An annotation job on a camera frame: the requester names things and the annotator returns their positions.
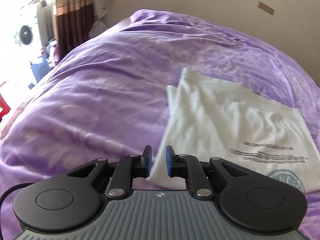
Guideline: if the blue plastic container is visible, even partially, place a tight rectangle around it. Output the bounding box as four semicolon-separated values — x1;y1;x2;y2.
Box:
29;58;50;83

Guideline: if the purple bottle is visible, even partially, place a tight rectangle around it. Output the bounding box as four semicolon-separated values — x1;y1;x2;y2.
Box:
48;41;60;66

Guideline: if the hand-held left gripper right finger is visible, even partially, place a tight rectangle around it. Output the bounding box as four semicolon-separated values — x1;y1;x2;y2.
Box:
165;145;253;198

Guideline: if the red plastic object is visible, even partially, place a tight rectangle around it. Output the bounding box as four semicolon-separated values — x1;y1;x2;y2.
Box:
0;92;12;120

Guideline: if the white patterned tied curtain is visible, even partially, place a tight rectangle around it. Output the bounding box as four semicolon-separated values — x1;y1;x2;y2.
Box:
88;0;123;40

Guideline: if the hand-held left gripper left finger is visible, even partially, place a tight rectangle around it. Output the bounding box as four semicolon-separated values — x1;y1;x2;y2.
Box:
67;145;153;198

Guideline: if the wall socket plate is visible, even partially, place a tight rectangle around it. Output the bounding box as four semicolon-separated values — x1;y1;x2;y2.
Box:
257;1;275;15

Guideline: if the black cable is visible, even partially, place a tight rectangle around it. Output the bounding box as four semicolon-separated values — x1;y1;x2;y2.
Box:
0;183;34;207

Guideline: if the white printed sweatshirt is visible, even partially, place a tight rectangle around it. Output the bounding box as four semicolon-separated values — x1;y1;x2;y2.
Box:
149;67;320;193

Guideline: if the washing machine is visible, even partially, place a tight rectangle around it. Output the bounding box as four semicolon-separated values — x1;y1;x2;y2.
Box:
12;1;56;49

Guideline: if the brown patterned curtain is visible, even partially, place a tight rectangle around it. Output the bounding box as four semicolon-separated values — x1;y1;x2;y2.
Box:
55;0;96;63

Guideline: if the purple bed blanket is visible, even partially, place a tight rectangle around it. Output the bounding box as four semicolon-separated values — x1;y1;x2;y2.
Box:
0;9;320;240

